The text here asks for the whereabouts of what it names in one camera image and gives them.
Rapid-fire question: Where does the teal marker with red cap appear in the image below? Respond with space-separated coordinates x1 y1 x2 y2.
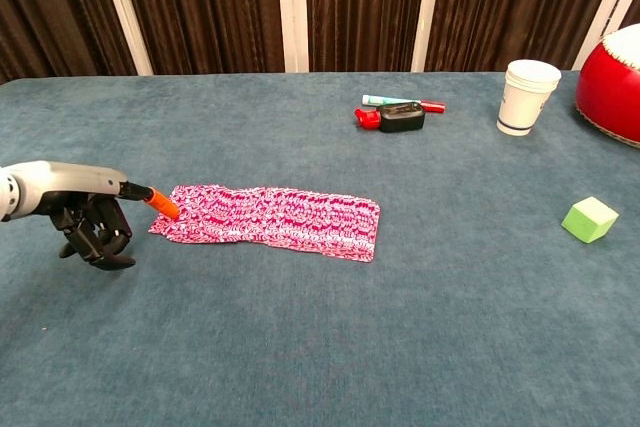
361 93 447 114

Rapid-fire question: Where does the red white ball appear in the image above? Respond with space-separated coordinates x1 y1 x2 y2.
574 23 640 150

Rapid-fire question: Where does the blue felt table mat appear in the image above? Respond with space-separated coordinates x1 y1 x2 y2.
0 70 640 427

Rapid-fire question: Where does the black case with red cap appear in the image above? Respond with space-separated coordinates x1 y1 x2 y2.
353 101 427 134

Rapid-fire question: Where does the pink patterned cloth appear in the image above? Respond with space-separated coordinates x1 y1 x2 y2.
148 184 382 264

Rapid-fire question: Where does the orange rubber fingertip cover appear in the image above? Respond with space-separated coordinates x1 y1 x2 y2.
143 187 181 221

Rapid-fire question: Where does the white paper cup stack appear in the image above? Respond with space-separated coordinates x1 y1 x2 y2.
496 59 563 137

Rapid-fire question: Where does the dark brown curtain panel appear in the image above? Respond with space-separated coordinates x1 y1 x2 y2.
424 0 626 72
305 0 430 73
115 0 286 76
0 0 139 84

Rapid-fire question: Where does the white screen frame post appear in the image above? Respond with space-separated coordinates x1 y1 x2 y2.
410 0 444 73
275 0 310 73
572 0 640 71
94 0 154 77

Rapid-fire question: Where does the green foam cube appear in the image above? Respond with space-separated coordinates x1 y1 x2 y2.
560 196 620 245

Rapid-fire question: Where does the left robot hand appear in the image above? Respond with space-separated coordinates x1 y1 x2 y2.
9 160 154 272

